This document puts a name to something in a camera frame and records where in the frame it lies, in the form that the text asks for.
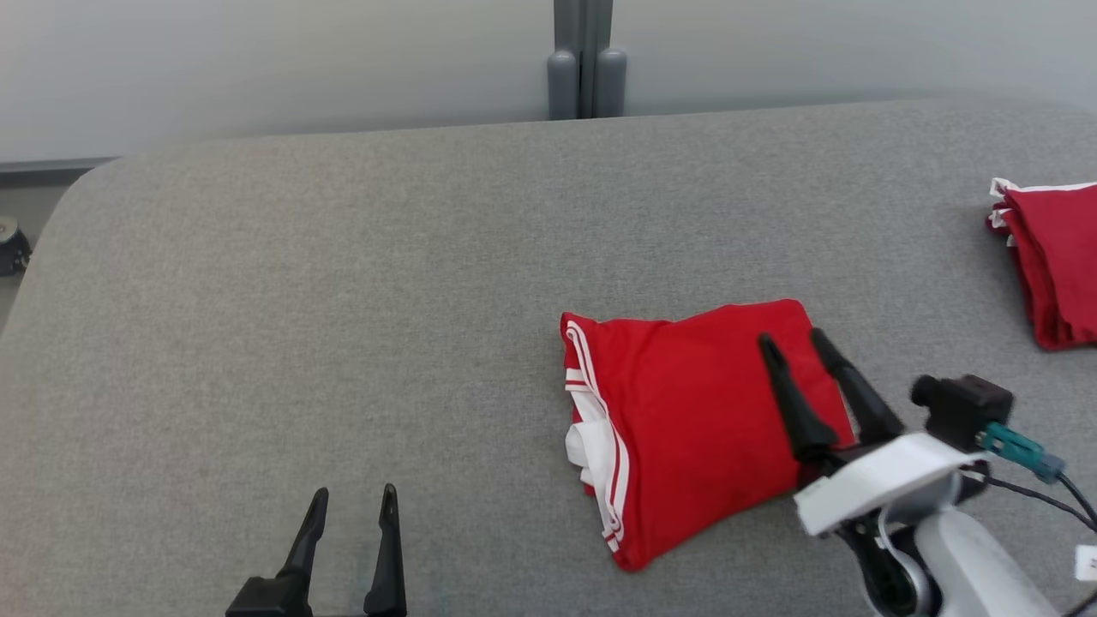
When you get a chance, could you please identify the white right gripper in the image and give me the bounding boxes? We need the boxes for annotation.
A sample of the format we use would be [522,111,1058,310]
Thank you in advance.
[758,328,991,538]

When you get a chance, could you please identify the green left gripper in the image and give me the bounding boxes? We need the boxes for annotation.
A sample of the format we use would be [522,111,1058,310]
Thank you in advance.
[225,482,408,617]

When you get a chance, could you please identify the red white basketball jersey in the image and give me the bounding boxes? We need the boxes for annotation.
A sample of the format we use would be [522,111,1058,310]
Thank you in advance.
[560,297,858,573]

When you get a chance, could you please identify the red white basketball shorts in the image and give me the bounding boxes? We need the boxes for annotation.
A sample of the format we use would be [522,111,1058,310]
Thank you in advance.
[984,177,1097,352]

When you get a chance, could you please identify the grey fabric sofa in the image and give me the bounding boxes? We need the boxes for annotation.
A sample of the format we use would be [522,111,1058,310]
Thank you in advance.
[0,96,1097,617]

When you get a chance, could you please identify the dark round floor object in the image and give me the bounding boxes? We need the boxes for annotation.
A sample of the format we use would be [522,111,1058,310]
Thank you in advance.
[0,216,33,277]

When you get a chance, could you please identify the teal right camera connector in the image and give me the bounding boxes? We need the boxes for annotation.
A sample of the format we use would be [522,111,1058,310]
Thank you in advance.
[977,422,1066,482]

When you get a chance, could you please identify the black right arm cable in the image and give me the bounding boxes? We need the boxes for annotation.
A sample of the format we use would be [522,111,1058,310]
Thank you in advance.
[968,467,1097,532]

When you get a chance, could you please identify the grey partition post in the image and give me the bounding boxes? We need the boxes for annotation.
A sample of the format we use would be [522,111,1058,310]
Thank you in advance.
[547,0,628,121]

